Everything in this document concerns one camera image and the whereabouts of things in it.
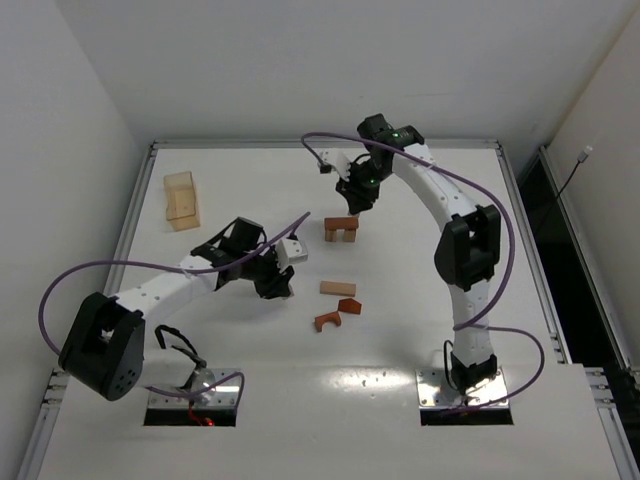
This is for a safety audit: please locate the long red-brown wood block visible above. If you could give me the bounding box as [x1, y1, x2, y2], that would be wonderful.
[324, 216, 359, 230]

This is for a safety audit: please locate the light tan wood block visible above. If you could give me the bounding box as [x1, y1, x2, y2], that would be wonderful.
[343, 229, 357, 243]

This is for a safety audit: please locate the striped dark wood block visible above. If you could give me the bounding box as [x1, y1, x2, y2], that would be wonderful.
[325, 229, 337, 242]

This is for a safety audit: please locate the long light wood block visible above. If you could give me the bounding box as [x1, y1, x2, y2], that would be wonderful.
[319, 280, 357, 297]

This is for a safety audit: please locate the clear plastic block box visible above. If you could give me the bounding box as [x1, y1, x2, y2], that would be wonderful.
[163, 171, 201, 232]

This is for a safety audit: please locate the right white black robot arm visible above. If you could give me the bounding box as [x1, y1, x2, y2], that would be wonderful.
[336, 114, 501, 394]

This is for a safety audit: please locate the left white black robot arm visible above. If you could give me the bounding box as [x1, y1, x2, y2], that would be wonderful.
[58, 217, 308, 401]

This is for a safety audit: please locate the orange arch wood block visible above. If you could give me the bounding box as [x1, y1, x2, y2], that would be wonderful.
[313, 311, 342, 333]

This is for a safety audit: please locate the red-brown wedge block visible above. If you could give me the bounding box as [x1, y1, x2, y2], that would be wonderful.
[338, 298, 362, 315]

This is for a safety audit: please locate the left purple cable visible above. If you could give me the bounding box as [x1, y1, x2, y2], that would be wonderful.
[38, 212, 311, 401]

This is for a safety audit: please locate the purple cable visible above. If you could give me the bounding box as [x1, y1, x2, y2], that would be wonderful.
[301, 131, 546, 416]
[38, 212, 311, 401]

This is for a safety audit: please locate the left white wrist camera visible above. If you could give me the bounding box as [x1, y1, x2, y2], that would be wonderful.
[275, 238, 308, 269]

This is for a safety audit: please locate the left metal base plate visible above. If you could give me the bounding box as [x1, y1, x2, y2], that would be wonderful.
[147, 368, 244, 411]

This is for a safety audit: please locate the metal base plate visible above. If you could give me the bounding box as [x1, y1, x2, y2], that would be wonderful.
[147, 368, 244, 411]
[416, 368, 509, 413]

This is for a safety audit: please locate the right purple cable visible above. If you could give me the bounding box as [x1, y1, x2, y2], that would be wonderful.
[301, 131, 546, 416]

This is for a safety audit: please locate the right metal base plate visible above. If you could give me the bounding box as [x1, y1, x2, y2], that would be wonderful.
[416, 368, 509, 413]

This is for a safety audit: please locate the black wall cable white plug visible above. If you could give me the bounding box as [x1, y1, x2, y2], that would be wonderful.
[537, 145, 594, 226]

